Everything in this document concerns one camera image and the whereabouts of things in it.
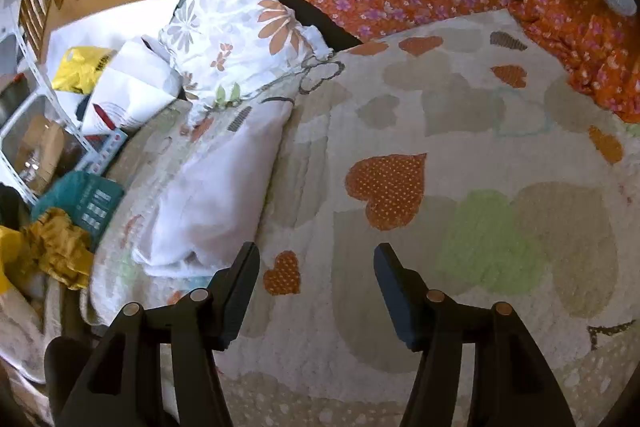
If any teal box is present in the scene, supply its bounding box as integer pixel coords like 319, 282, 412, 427
31, 171, 125, 253

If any cream knitted blanket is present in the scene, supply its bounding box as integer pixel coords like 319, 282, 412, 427
0, 277, 66, 408

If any cream heart-print quilt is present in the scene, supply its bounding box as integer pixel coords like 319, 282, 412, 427
80, 9, 640, 427

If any cardboard box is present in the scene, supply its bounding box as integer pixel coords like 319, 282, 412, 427
17, 116, 68, 188

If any mustard yellow cloth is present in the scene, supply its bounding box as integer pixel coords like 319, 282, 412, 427
0, 207, 96, 291

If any black round object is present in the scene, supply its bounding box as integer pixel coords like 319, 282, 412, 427
44, 336, 92, 414

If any yellow plastic bag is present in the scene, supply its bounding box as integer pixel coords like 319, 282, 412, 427
51, 46, 118, 96

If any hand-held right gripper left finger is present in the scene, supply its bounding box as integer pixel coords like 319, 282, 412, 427
57, 242, 261, 427

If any white paper bag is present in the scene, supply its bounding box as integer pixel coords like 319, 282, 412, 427
80, 38, 183, 136

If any white metal rack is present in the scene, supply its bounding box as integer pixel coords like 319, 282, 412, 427
0, 24, 97, 208

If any white printed box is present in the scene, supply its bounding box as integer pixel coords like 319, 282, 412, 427
74, 129, 129, 178

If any white floral pillow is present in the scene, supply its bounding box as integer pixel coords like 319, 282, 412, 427
159, 0, 335, 108

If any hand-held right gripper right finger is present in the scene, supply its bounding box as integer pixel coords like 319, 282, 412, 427
373, 243, 583, 427

